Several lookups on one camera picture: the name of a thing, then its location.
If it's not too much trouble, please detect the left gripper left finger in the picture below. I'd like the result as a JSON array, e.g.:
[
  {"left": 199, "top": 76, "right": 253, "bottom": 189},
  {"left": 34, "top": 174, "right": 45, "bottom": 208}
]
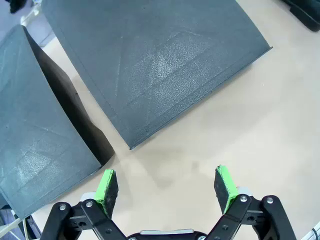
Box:
[{"left": 41, "top": 169, "right": 126, "bottom": 240}]

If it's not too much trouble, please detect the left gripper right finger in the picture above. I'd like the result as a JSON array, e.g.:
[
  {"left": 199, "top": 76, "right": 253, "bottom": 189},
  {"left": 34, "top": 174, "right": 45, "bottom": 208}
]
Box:
[{"left": 206, "top": 164, "right": 297, "bottom": 240}]

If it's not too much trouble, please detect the black shoe stand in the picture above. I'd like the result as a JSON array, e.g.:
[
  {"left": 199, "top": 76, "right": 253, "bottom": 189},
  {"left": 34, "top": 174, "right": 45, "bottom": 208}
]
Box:
[
  {"left": 0, "top": 24, "right": 116, "bottom": 221},
  {"left": 41, "top": 0, "right": 274, "bottom": 151}
]

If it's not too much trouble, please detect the black leather loafer shoe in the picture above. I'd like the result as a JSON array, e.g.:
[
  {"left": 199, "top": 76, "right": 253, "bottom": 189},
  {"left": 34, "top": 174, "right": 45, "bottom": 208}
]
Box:
[{"left": 281, "top": 0, "right": 320, "bottom": 33}]

